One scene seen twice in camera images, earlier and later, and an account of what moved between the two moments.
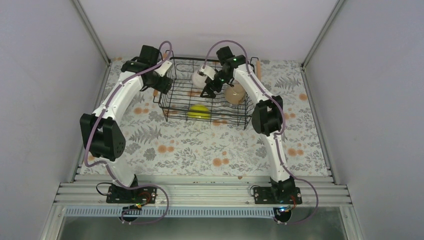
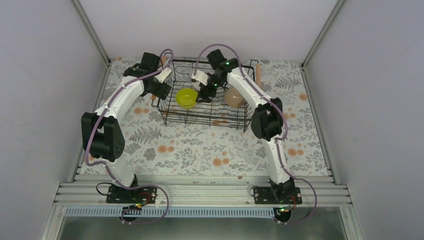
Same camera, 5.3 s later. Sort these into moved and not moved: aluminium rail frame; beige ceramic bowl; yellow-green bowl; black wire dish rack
Moved: yellow-green bowl
Not moved: aluminium rail frame; black wire dish rack; beige ceramic bowl
